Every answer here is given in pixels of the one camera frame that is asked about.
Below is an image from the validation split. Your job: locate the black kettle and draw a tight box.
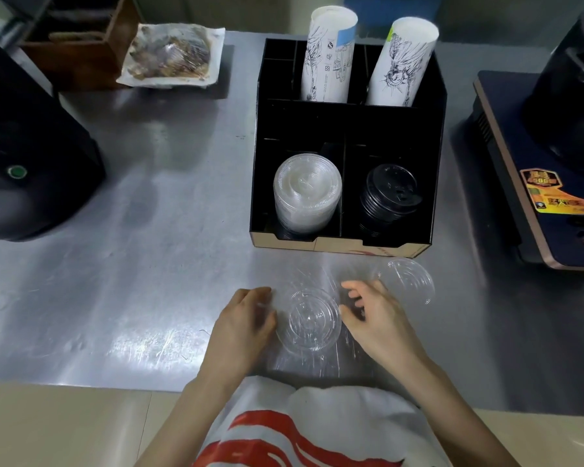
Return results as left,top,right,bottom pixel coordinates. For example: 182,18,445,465
522,0,584,174

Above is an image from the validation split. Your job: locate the brown wooden box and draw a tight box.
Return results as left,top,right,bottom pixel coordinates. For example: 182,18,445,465
18,0,144,91

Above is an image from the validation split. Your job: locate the person's left forearm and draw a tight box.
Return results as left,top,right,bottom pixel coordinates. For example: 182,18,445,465
135,367,255,467

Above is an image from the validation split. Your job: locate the stack of black lids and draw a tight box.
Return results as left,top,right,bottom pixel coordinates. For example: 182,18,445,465
359,163,424,235

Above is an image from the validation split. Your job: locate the white garment with red print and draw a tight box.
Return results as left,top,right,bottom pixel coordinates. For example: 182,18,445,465
191,376,452,467

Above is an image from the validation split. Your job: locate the person's right hand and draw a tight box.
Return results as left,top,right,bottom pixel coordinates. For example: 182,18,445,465
339,279,429,378

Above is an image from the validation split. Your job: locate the black appliance with green button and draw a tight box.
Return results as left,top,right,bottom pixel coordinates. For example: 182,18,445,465
0,28,107,242

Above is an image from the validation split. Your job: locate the dark blue induction cooker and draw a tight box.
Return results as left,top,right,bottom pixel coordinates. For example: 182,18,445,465
465,70,584,271

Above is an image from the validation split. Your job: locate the white printed paper cup stack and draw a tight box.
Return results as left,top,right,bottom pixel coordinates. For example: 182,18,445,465
366,16,440,108
300,5,359,104

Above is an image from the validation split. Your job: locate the person's right forearm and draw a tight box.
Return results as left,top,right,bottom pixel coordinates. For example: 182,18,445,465
388,356,519,467

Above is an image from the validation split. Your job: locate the stack of clear lids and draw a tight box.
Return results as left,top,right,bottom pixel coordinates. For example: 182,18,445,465
273,152,344,237

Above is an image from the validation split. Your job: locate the black compartment organizer box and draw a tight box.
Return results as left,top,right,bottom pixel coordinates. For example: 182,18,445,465
250,38,448,259

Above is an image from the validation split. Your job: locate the person's left hand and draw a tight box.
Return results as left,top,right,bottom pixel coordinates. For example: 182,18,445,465
201,287,278,383

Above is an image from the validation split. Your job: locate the clear bag of brown food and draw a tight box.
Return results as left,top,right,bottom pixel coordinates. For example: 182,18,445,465
116,22,226,89

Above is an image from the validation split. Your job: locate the clear plastic cup lid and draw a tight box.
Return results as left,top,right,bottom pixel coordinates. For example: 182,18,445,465
274,286,343,356
370,257,437,308

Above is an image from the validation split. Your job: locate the blue box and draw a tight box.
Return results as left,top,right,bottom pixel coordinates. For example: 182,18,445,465
345,0,444,30

